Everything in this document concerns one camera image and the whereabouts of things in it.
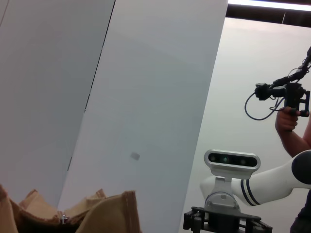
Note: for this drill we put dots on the silver metal zipper pull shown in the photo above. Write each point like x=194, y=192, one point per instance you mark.
x=63, y=219

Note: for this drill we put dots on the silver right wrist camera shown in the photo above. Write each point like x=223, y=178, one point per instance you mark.
x=232, y=160

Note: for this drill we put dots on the person's bare forearm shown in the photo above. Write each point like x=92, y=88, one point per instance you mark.
x=294, y=143

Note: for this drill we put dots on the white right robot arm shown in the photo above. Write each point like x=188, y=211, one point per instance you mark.
x=272, y=182

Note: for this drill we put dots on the black articulated teleoperation linkage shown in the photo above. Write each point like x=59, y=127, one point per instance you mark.
x=295, y=74

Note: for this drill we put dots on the person's dark clothed torso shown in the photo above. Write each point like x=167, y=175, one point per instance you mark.
x=303, y=218

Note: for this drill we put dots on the white ceiling light strip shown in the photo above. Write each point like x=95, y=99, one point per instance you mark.
x=267, y=4

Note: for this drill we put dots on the person's bare hand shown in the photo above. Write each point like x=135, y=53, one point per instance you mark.
x=286, y=121

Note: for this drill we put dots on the khaki fabric food bag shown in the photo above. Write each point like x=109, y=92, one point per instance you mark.
x=109, y=216

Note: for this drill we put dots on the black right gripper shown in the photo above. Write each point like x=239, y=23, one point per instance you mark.
x=223, y=222

